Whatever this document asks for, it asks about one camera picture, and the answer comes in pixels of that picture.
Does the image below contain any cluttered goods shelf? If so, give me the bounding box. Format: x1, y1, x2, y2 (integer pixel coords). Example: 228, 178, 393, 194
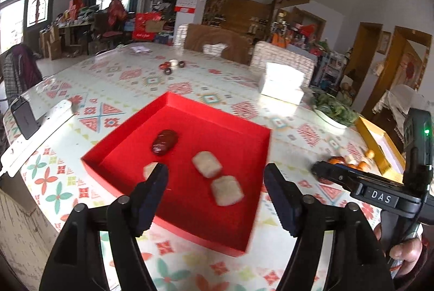
268, 8, 326, 51

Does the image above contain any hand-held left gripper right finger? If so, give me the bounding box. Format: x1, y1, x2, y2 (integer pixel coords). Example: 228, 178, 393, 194
264, 163, 395, 291

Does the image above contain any wooden glass panel door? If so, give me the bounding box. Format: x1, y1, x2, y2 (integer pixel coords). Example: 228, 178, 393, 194
0, 0, 58, 54

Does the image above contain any red date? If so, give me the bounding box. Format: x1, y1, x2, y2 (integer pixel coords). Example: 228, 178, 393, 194
151, 129, 179, 154

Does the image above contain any yellow box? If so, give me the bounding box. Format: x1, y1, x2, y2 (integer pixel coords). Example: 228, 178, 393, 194
354, 117, 406, 175

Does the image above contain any pile of gift boxes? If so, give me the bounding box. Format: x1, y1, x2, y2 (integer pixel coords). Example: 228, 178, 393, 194
39, 0, 112, 58

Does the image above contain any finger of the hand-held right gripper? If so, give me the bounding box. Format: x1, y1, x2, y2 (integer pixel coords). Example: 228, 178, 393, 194
311, 160, 403, 190

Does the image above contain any white patterned chair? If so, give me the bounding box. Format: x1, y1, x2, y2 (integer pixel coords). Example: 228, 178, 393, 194
250, 41, 318, 86
174, 23, 189, 48

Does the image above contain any white plate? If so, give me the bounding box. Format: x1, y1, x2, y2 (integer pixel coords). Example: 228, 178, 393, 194
314, 108, 346, 130

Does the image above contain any brown wooden chair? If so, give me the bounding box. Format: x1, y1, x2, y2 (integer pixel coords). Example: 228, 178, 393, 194
185, 23, 255, 65

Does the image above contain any grey charger box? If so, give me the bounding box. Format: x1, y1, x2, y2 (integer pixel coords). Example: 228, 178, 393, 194
10, 95, 40, 140

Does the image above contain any person's right hand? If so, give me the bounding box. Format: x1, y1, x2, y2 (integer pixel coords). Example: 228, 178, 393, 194
374, 225, 428, 279

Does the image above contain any red gift box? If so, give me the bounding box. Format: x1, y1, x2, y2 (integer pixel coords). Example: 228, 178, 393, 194
132, 11, 163, 41

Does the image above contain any white power strip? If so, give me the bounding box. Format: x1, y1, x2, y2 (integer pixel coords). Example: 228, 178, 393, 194
0, 99, 73, 176

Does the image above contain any dark plaid coat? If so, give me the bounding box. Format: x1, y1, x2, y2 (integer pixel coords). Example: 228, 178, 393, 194
2, 44, 43, 98

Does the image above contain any white tissue box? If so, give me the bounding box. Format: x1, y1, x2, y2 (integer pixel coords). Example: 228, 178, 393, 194
258, 62, 306, 105

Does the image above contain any brown wooden door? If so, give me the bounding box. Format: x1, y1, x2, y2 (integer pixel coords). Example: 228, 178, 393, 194
344, 22, 384, 95
361, 26, 433, 129

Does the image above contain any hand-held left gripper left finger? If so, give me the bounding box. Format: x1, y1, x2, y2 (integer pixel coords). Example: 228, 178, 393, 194
39, 162, 169, 291

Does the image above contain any red tray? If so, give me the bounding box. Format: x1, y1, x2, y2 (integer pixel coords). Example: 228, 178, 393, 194
81, 92, 272, 258

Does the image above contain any chair with white cloth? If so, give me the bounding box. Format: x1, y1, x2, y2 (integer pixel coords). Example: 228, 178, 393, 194
373, 84, 428, 122

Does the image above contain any patterned tablecloth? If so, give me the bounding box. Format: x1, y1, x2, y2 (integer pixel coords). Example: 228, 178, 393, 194
3, 42, 407, 291

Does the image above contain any worn white wooden bench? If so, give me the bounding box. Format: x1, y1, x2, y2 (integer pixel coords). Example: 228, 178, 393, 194
0, 189, 65, 288

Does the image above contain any wooden staircase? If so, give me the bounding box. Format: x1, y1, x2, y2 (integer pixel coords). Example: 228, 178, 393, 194
203, 0, 275, 37

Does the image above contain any red garment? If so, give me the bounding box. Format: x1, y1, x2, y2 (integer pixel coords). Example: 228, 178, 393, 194
107, 0, 129, 28

